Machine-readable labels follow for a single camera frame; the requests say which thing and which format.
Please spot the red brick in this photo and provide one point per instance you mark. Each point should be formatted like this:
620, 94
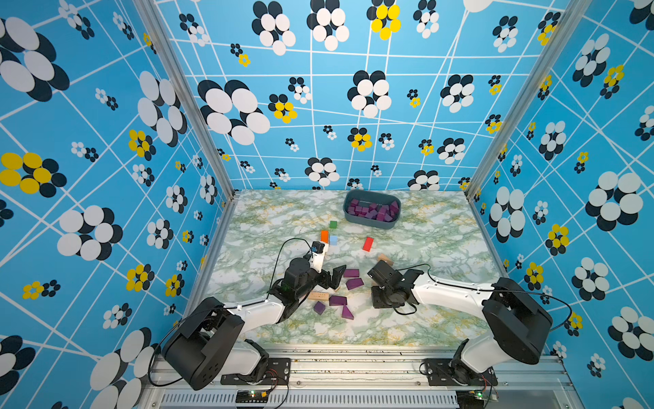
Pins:
368, 244

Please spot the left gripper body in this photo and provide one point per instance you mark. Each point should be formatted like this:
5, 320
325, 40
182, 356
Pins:
312, 281

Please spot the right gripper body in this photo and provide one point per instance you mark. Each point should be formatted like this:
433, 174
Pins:
381, 297

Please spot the teal storage bin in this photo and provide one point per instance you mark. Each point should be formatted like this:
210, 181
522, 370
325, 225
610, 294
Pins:
372, 209

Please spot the orange brick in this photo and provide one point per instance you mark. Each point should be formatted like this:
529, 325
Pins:
324, 235

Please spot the purple triangle block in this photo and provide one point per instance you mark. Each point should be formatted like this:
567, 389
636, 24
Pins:
346, 313

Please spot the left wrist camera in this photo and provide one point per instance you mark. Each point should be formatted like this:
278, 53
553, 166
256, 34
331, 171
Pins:
319, 250

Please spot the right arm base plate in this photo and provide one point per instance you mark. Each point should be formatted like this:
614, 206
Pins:
440, 372

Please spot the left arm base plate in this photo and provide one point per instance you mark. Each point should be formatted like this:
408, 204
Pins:
271, 372

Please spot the natural wood wedge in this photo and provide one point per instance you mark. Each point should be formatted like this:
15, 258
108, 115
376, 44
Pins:
384, 258

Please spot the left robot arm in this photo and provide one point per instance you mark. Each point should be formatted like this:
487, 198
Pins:
208, 343

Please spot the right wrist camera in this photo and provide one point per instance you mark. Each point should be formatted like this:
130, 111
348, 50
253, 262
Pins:
384, 275

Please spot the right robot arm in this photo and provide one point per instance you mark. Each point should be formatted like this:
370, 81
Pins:
518, 325

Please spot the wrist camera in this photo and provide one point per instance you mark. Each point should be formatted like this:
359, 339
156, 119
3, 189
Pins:
319, 250
384, 275

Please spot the purple cube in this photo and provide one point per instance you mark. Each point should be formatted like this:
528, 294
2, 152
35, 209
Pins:
319, 308

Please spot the aluminium rail frame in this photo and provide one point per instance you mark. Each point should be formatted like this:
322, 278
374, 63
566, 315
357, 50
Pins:
341, 376

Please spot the natural wood brick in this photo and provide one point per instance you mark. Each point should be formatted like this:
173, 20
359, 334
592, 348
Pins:
319, 296

